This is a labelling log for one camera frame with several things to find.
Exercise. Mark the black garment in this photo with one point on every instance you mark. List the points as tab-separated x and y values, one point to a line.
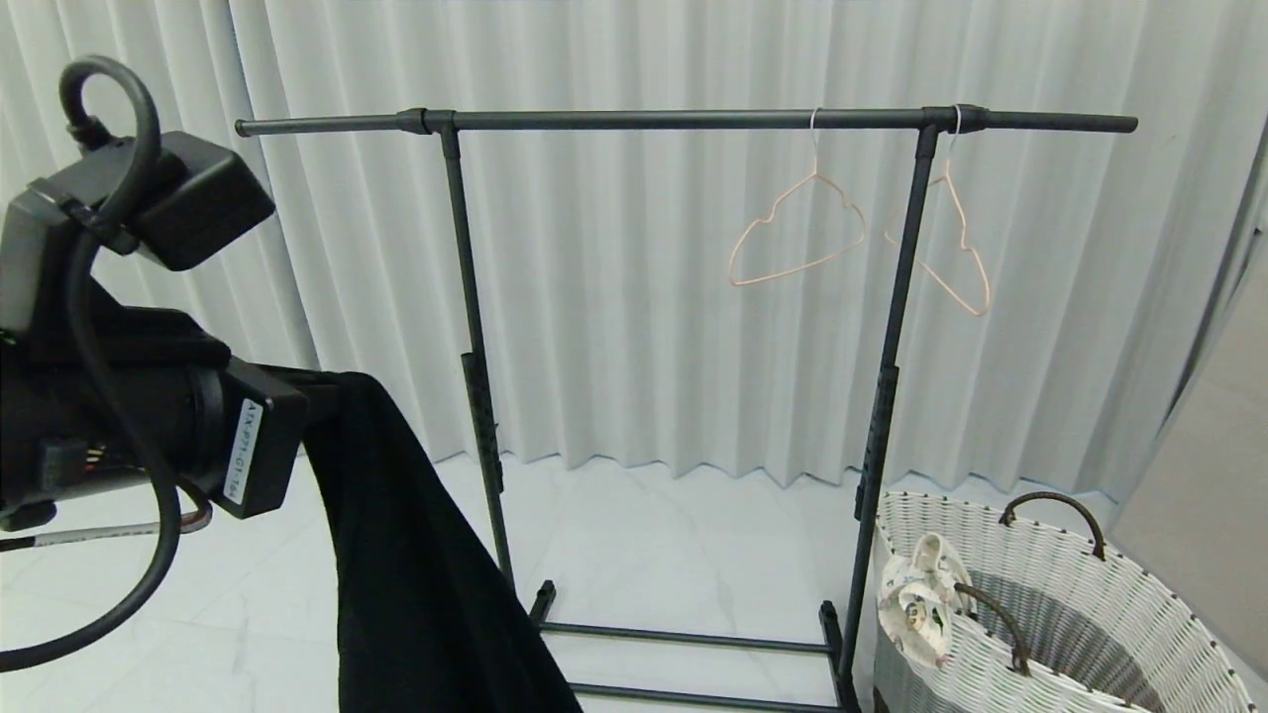
416	555

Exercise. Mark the pink clothes hanger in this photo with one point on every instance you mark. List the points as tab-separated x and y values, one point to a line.
961	233
814	180

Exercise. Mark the white laundry basket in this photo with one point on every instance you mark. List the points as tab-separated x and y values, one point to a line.
1050	564

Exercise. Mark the black clothes rack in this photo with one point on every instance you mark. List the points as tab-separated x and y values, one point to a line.
684	120

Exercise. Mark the white curtain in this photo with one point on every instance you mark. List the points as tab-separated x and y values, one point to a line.
634	297

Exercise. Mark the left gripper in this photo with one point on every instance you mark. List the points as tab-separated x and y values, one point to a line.
198	426

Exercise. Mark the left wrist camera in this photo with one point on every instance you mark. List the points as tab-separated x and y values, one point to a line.
198	198

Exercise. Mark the cream printed garment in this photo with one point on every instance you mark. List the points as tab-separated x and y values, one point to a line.
916	604

